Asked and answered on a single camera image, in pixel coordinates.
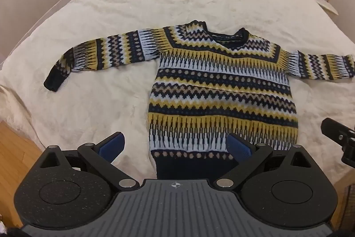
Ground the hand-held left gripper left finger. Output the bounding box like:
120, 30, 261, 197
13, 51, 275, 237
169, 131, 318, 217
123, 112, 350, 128
40, 131, 141, 189

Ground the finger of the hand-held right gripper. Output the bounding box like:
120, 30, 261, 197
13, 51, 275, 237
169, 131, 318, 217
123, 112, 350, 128
321, 117, 355, 165

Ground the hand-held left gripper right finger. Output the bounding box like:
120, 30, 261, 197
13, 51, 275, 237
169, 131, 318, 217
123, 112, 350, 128
213, 133, 314, 189

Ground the patterned knit sweater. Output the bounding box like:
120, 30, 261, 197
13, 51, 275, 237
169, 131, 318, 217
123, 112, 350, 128
44, 20, 355, 180

